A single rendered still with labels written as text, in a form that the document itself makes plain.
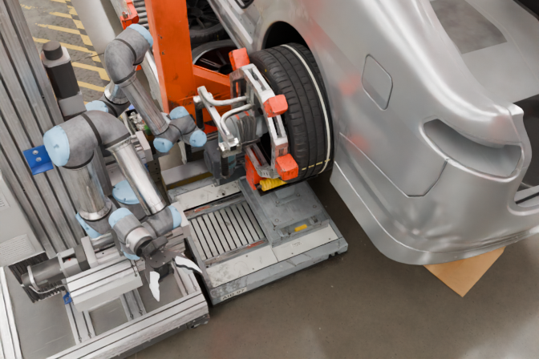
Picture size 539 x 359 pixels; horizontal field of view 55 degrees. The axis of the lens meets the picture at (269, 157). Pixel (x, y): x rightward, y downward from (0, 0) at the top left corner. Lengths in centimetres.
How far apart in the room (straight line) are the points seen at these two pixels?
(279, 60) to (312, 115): 29
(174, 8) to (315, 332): 176
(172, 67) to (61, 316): 133
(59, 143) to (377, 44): 105
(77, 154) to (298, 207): 157
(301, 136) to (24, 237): 118
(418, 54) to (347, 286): 166
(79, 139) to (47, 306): 131
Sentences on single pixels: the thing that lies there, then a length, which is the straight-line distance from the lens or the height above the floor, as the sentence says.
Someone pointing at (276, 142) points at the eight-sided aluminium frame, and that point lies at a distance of 226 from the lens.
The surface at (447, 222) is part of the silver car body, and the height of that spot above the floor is 115.
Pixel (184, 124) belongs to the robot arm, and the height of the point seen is 104.
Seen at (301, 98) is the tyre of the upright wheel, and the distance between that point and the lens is 225.
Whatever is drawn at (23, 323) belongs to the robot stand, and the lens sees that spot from 285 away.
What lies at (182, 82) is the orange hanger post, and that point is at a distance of 276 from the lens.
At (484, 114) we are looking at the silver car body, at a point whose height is 161.
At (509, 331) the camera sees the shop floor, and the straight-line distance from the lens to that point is 313.
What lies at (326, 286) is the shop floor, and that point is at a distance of 297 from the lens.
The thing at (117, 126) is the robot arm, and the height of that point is 142.
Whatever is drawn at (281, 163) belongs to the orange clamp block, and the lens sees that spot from 229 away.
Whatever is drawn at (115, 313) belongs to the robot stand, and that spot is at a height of 21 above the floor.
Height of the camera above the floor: 260
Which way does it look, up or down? 48 degrees down
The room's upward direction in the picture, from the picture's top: 2 degrees clockwise
